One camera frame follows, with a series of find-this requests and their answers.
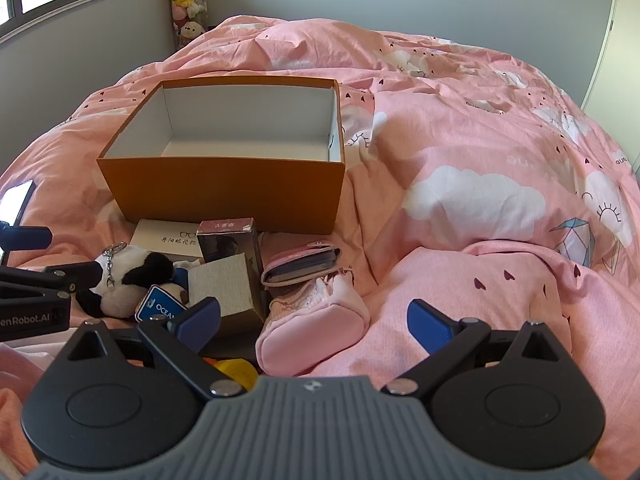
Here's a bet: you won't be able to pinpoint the smartphone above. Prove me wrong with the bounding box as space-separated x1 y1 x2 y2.
0 179 37 226

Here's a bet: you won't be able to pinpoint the yellow plush toy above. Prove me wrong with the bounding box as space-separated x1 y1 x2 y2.
210 357 259 392

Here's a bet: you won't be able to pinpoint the figure picture card box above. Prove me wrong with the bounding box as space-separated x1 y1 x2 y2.
196 217 265 283

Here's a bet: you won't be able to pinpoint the pink printed duvet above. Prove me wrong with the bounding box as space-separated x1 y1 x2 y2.
0 15 640 381

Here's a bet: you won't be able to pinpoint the white glasses case box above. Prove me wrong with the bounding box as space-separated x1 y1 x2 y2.
131 218 206 267

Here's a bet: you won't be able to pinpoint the pink snap card wallet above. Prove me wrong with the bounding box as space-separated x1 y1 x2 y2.
262 242 344 289

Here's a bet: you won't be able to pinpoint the panda plush keychain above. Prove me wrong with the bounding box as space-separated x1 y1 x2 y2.
75 242 193 323

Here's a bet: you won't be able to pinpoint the pink fabric pouch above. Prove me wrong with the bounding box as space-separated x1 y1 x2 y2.
255 267 372 377

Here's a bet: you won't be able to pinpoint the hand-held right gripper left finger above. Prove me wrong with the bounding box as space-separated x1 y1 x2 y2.
65 296 246 399

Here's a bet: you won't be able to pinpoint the small plush toys on floor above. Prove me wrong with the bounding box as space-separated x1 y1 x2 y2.
167 0 209 52

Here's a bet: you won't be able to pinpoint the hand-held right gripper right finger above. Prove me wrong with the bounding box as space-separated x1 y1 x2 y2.
381 299 560 397

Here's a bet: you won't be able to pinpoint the white wardrobe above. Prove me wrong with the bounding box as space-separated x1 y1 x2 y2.
580 0 640 173

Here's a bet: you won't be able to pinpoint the gold gift box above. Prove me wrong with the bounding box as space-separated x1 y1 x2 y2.
187 252 267 337

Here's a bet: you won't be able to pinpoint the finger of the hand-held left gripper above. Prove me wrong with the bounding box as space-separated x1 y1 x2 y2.
0 261 104 301
0 225 53 252

